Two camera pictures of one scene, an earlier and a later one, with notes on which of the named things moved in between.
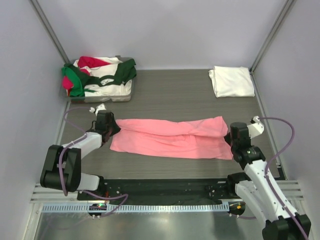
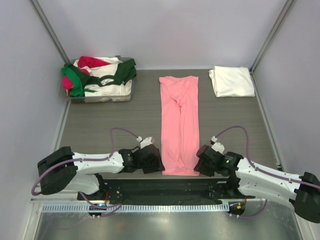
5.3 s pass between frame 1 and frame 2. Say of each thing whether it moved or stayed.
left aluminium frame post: stayed
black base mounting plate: stayed
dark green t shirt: stayed
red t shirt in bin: stayed
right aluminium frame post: stayed
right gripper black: moved
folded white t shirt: stayed
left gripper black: moved
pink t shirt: moved
